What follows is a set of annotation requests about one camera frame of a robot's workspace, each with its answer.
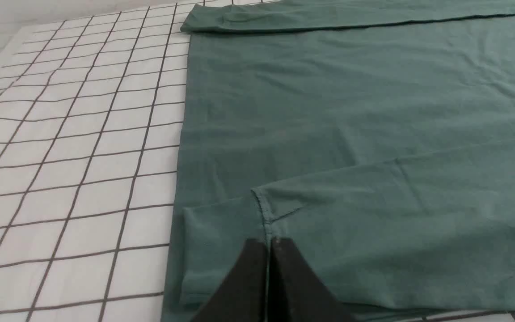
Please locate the white grid-patterned table cloth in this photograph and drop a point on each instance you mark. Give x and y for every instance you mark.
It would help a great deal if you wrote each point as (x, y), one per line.
(90, 114)

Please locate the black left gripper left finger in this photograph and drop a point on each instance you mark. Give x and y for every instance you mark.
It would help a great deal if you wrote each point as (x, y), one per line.
(241, 295)

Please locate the green long-sleeved shirt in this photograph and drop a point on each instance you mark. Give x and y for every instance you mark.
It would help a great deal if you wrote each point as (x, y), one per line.
(379, 135)

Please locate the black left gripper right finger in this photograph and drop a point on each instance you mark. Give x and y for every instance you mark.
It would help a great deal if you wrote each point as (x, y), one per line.
(295, 293)

